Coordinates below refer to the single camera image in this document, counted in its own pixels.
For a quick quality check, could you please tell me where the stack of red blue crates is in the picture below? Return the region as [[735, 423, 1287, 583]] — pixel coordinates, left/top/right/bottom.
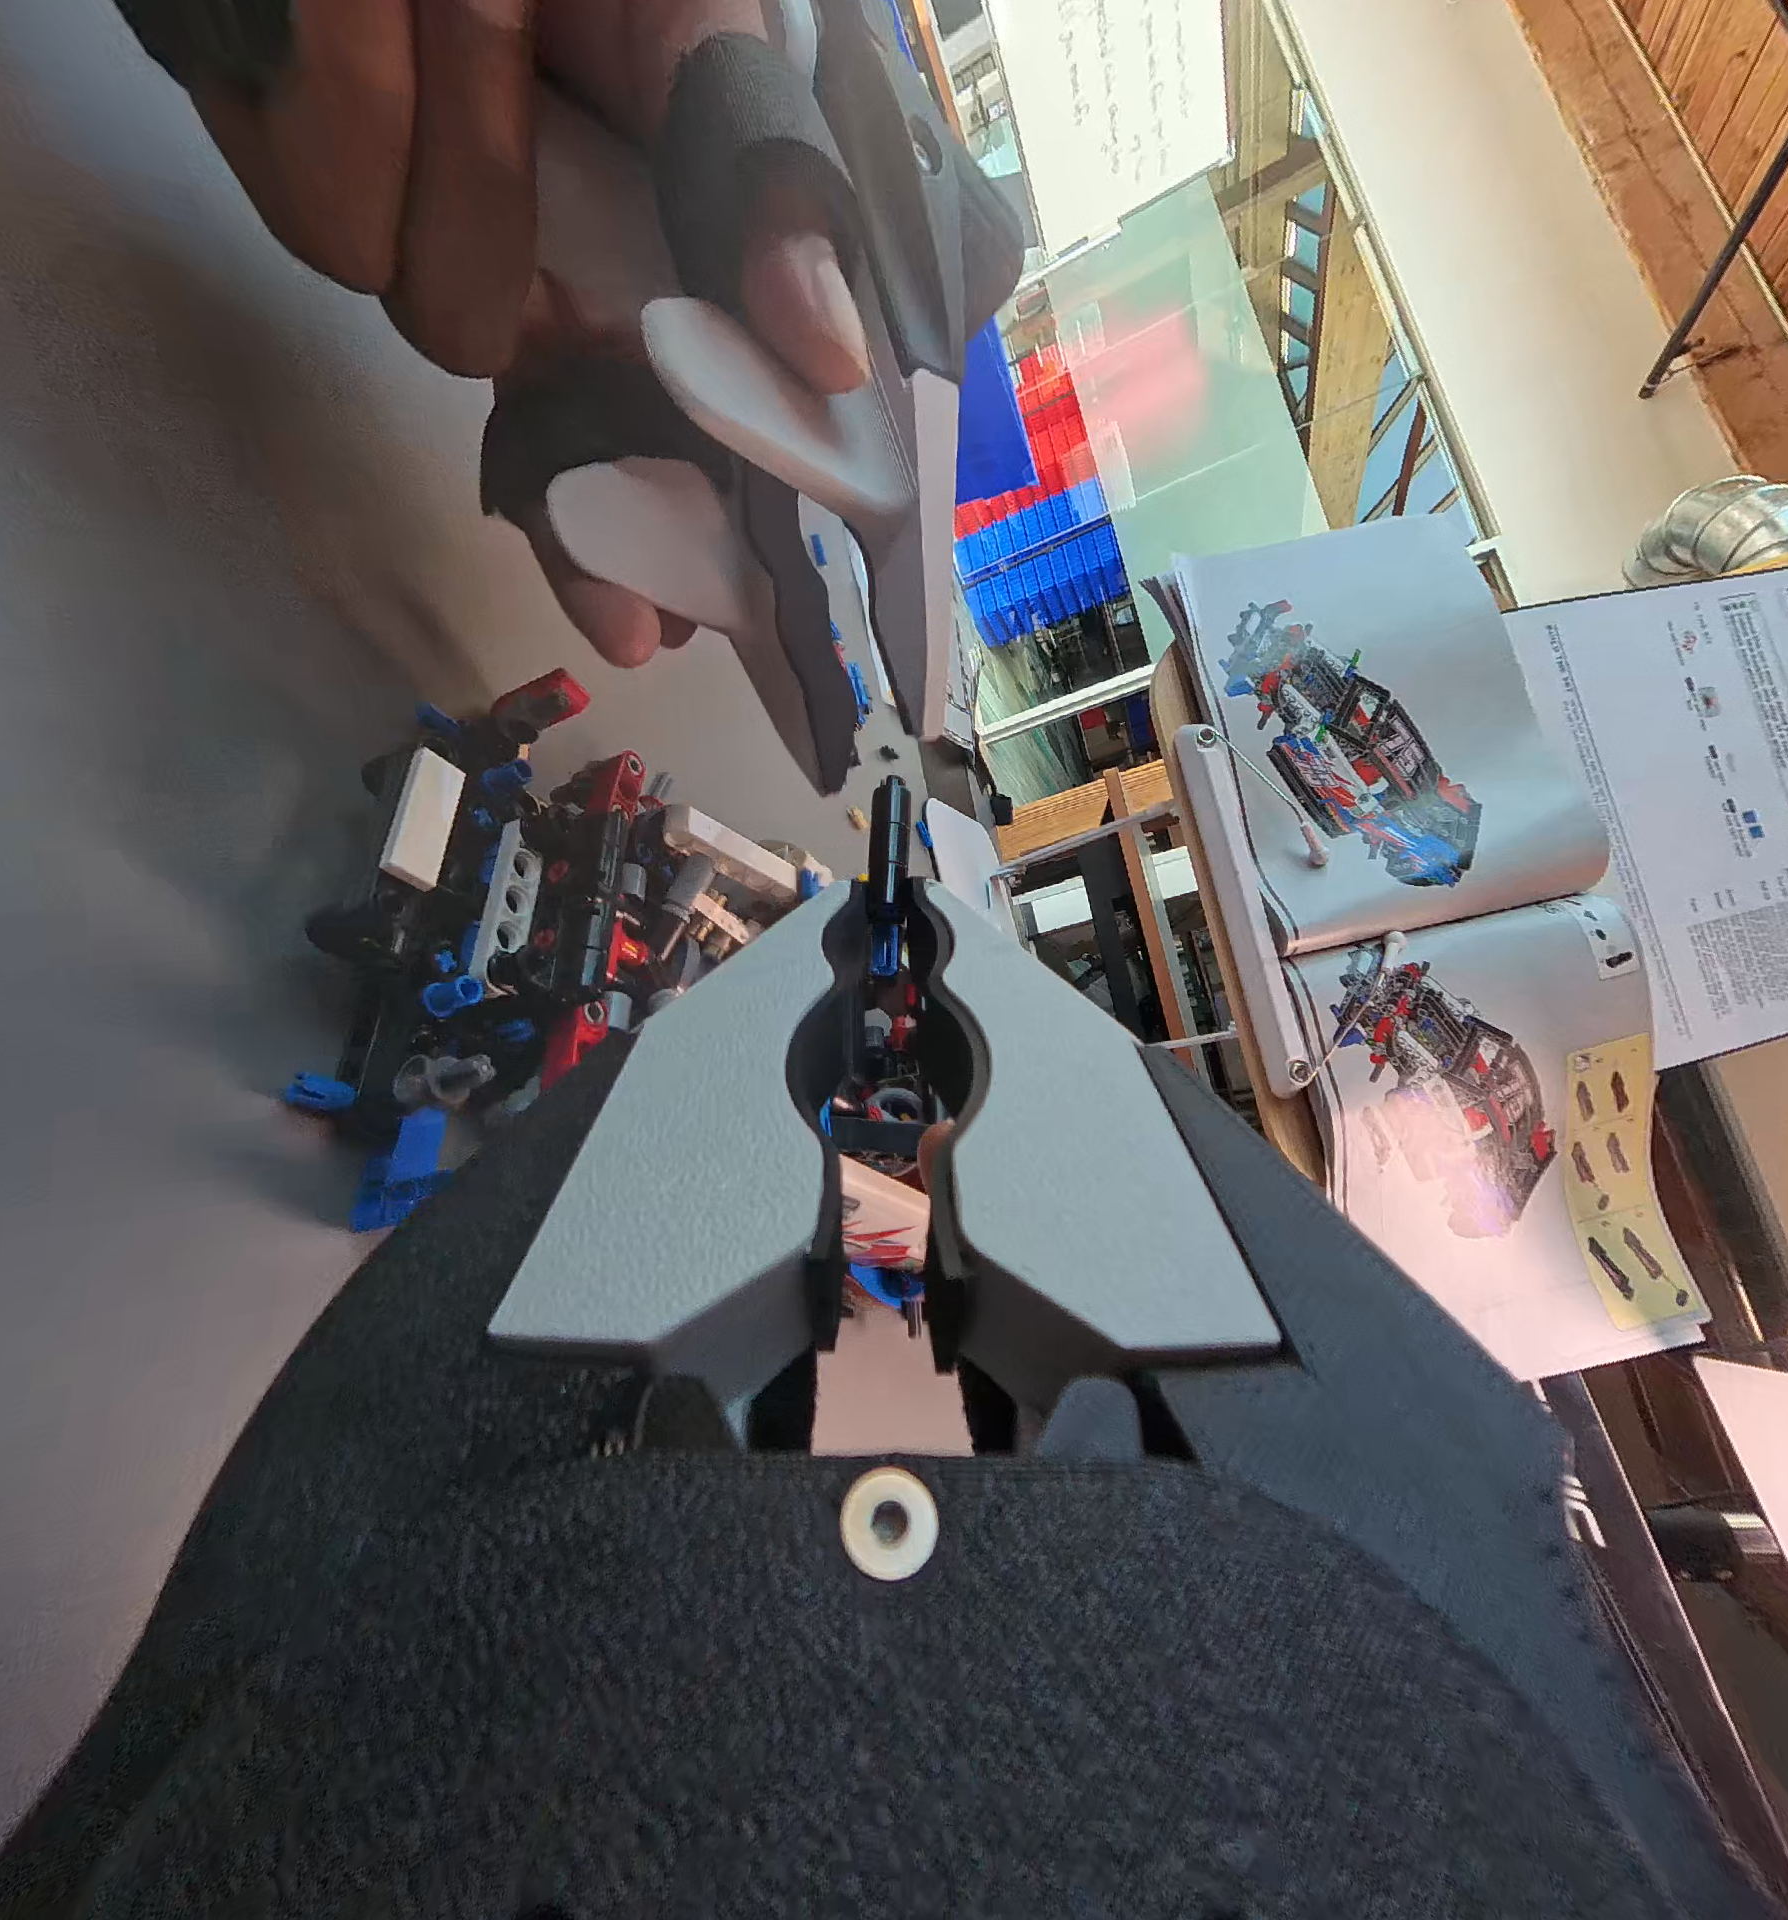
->
[[954, 322, 1138, 646]]

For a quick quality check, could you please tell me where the whiteboard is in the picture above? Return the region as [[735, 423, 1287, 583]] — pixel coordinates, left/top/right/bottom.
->
[[985, 0, 1234, 258]]

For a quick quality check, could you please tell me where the toy car building manual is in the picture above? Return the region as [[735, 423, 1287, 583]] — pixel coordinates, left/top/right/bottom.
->
[[1141, 517, 1713, 1383]]

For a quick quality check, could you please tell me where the silver air duct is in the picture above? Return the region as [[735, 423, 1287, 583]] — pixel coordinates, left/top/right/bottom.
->
[[1626, 474, 1788, 589]]

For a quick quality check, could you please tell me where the black Lego beam subassembly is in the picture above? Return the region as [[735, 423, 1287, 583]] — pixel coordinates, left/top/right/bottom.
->
[[863, 772, 927, 993]]

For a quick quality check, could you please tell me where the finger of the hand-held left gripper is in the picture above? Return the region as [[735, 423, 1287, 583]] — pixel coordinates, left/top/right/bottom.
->
[[867, 372, 965, 741], [725, 450, 865, 797]]

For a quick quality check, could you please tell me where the white printed instruction sheet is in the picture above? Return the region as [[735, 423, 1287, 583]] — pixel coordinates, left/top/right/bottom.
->
[[1501, 563, 1788, 1073]]

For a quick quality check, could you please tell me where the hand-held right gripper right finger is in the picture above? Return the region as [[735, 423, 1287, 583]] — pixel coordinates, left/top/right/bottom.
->
[[917, 886, 1286, 1420]]

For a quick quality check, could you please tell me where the grey desk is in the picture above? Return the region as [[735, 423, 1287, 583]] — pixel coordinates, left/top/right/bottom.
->
[[0, 0, 1015, 1863]]

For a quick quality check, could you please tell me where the partly built toy brick car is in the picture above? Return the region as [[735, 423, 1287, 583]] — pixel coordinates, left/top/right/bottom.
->
[[286, 668, 1015, 1323]]

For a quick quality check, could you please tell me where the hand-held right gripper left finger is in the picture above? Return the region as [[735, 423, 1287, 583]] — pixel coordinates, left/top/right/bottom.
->
[[485, 882, 855, 1420]]

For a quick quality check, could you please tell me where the white book stand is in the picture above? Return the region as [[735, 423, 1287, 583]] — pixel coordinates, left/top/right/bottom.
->
[[920, 644, 1335, 1190]]

